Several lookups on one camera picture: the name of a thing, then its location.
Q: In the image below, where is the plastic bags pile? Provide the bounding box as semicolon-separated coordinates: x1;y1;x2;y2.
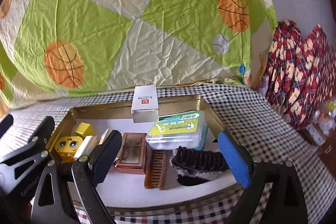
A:
306;97;335;146

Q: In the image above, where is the large white charger block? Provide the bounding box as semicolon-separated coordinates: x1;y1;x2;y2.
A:
73;135;98;160

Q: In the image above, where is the gold metal tin box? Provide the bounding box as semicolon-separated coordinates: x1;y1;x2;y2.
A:
47;95;240;217

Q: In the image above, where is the yellow emoji toy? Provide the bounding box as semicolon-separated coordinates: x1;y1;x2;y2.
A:
54;136;83;162

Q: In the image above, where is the small white plug adapter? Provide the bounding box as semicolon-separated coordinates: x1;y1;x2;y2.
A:
98;128;112;145

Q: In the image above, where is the small yellow cube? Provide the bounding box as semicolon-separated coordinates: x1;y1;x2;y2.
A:
75;122;96;139

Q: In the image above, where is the black bristle brush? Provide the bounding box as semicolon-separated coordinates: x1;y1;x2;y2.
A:
170;146;230;186

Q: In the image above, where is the small wooden framed box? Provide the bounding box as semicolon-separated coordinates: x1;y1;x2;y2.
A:
114;132;146;174

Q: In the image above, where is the checkered tablecloth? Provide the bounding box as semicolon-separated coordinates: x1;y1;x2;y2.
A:
1;84;335;223

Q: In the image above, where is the clear green-label floss box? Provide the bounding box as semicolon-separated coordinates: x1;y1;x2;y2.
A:
146;110;209;150

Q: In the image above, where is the white box red seal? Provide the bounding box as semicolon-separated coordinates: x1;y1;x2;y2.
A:
131;85;159;123

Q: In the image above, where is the green basketball bedsheet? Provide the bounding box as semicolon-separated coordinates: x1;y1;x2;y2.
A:
1;0;277;108

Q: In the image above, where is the red patterned cloth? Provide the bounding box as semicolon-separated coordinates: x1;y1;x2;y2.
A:
264;20;335;130

